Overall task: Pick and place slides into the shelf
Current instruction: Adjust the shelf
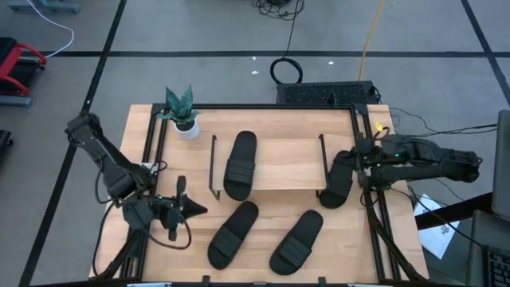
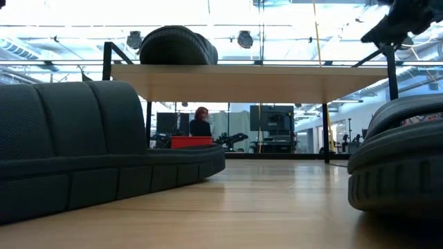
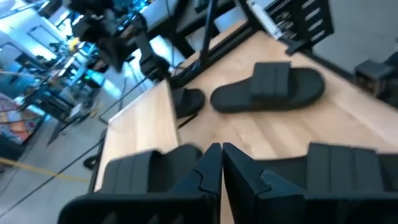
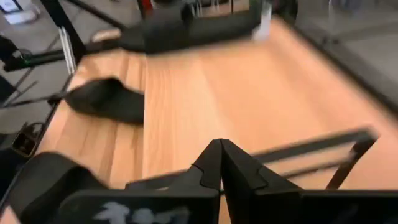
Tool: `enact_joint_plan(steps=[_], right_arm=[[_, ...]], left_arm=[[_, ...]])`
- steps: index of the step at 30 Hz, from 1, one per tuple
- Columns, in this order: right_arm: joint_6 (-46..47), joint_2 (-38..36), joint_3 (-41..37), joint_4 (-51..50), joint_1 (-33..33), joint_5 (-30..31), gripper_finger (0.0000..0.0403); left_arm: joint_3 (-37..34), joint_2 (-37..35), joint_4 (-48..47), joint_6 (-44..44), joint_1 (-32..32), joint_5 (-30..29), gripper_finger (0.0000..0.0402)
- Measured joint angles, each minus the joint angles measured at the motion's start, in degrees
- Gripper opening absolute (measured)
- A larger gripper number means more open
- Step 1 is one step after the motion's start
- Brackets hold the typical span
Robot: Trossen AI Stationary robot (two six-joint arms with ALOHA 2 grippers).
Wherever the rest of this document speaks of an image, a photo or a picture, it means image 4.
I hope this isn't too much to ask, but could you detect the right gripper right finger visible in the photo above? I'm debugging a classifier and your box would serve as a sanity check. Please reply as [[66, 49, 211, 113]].
[[221, 139, 398, 224]]

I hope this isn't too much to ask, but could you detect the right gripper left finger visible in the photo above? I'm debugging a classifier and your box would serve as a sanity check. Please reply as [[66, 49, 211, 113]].
[[55, 138, 223, 224]]

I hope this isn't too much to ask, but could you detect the black rubber slide sandal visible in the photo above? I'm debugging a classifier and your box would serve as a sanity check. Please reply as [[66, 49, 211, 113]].
[[63, 77, 146, 126], [6, 151, 108, 224], [118, 6, 262, 54]]

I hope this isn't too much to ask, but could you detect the black table edge clamp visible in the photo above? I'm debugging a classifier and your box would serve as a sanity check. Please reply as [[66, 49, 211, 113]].
[[11, 122, 46, 159]]

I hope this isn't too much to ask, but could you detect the wooden shelf black metal frame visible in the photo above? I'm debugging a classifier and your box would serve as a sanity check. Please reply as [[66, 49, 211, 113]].
[[141, 46, 379, 191]]

